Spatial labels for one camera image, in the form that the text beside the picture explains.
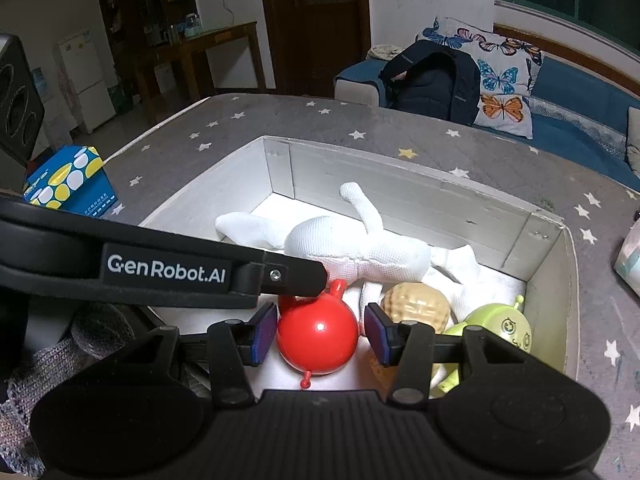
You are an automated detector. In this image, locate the blue yellow spotted tissue box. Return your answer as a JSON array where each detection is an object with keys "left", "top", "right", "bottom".
[{"left": 24, "top": 145, "right": 120, "bottom": 218}]

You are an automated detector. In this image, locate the wooden side table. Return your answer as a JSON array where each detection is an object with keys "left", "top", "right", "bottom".
[{"left": 132, "top": 21, "right": 277, "bottom": 126}]

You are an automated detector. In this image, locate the blue sofa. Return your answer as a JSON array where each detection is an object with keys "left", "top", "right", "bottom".
[{"left": 334, "top": 52, "right": 640, "bottom": 191}]

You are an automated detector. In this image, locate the pink white tissue pack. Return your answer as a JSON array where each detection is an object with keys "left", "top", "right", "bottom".
[{"left": 614, "top": 220, "right": 640, "bottom": 286}]

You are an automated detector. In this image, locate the red ball toy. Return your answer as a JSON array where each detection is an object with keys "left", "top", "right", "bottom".
[{"left": 276, "top": 279, "right": 361, "bottom": 390}]

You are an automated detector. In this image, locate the butterfly print pillow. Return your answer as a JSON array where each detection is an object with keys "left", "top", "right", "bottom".
[{"left": 416, "top": 16, "right": 543, "bottom": 140}]

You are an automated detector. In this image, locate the white plush doll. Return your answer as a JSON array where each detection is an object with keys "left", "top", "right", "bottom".
[{"left": 215, "top": 182, "right": 483, "bottom": 321}]

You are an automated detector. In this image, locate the black backpack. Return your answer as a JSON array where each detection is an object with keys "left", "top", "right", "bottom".
[{"left": 378, "top": 38, "right": 483, "bottom": 125}]

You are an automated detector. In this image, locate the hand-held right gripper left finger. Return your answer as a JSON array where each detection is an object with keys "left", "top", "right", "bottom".
[{"left": 112, "top": 302, "right": 277, "bottom": 407}]

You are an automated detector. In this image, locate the green alien toy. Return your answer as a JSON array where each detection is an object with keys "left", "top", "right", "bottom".
[{"left": 430, "top": 296, "right": 533, "bottom": 395}]

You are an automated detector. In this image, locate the white refrigerator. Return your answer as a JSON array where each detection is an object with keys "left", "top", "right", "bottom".
[{"left": 55, "top": 30, "right": 116, "bottom": 135}]

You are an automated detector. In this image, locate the brown wooden door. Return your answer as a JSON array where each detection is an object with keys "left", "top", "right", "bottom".
[{"left": 257, "top": 0, "right": 373, "bottom": 96}]

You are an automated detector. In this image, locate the white cardboard box container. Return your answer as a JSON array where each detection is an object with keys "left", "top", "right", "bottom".
[{"left": 137, "top": 135, "right": 581, "bottom": 396}]

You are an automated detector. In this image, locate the person's left forearm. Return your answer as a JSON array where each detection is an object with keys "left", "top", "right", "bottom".
[{"left": 0, "top": 302, "right": 151, "bottom": 466}]

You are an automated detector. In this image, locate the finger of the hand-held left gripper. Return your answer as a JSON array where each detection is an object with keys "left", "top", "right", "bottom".
[{"left": 231, "top": 251, "right": 329, "bottom": 302}]

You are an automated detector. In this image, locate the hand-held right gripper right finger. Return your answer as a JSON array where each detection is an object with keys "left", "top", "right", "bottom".
[{"left": 364, "top": 302, "right": 533, "bottom": 407}]

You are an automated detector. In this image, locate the grey pillow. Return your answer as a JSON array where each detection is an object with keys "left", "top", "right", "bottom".
[{"left": 625, "top": 110, "right": 640, "bottom": 176}]

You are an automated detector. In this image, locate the tan peanut toy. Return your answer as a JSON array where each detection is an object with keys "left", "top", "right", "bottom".
[{"left": 369, "top": 282, "right": 452, "bottom": 386}]

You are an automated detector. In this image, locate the dark wooden shelf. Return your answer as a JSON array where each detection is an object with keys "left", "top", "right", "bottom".
[{"left": 97, "top": 0, "right": 201, "bottom": 106}]

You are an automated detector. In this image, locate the grey star print tablecloth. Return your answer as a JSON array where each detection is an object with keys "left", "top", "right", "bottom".
[{"left": 102, "top": 92, "right": 640, "bottom": 461}]

